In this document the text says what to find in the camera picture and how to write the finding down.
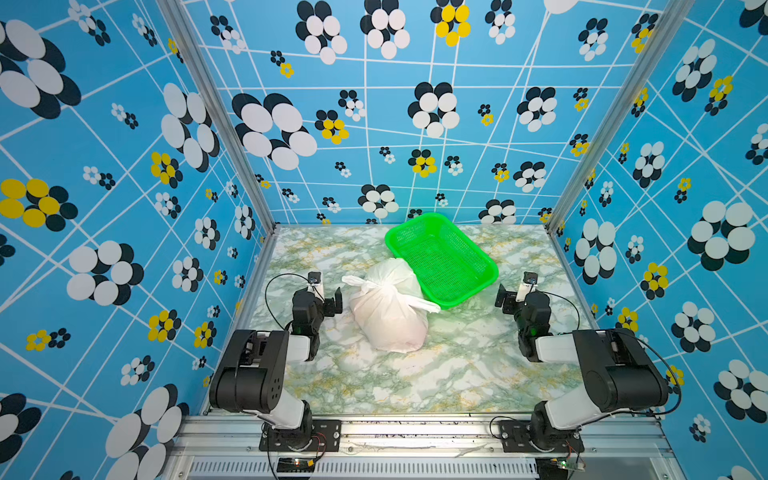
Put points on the white plastic bag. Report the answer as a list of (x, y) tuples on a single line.
[(389, 307)]

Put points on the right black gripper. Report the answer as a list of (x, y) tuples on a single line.
[(510, 301)]

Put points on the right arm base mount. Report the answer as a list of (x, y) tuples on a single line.
[(519, 436)]

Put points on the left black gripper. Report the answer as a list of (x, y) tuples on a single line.
[(328, 303)]

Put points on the green plastic basket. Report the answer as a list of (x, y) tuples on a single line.
[(449, 266)]

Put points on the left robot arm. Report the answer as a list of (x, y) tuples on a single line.
[(250, 377)]

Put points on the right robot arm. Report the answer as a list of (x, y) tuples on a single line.
[(618, 377)]

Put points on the aluminium front rail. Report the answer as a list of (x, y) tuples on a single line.
[(461, 446)]

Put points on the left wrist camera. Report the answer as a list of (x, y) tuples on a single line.
[(315, 285)]

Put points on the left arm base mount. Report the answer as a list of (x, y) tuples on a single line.
[(321, 436)]

